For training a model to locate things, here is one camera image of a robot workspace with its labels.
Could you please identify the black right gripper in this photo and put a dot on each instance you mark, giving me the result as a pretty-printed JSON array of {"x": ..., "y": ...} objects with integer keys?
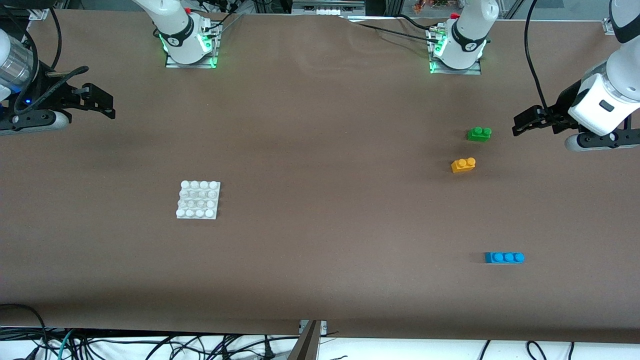
[{"x": 49, "y": 94}]

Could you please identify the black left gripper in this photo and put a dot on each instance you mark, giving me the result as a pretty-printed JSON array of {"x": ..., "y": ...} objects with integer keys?
[{"x": 564, "y": 110}]

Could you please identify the yellow two-stud block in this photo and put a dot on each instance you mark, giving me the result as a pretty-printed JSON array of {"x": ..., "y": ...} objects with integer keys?
[{"x": 462, "y": 166}]

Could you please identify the white studded base plate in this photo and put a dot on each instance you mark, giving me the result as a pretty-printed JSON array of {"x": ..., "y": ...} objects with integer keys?
[{"x": 198, "y": 200}]

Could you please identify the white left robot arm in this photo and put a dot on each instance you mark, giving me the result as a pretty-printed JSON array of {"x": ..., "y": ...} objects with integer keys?
[{"x": 470, "y": 40}]

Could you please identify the green two-stud block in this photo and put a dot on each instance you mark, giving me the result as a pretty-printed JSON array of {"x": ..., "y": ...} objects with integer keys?
[{"x": 479, "y": 135}]

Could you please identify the blue three-stud block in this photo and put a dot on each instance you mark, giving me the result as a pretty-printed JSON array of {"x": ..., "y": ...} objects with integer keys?
[{"x": 502, "y": 258}]

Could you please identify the orange object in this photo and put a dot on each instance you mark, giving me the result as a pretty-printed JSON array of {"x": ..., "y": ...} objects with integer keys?
[{"x": 430, "y": 5}]

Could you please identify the brown table cover sheet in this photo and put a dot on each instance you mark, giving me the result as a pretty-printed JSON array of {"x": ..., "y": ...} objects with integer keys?
[{"x": 280, "y": 260}]

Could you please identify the aluminium frame corner piece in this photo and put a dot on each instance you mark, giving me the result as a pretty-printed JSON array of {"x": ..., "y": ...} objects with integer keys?
[
  {"x": 608, "y": 27},
  {"x": 35, "y": 14}
]

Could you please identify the grey metal rail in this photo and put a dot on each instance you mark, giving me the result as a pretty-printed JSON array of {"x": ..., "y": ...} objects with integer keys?
[{"x": 325, "y": 6}]

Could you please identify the grey metal bracket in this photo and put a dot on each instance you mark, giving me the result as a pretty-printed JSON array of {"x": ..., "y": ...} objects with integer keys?
[{"x": 307, "y": 345}]

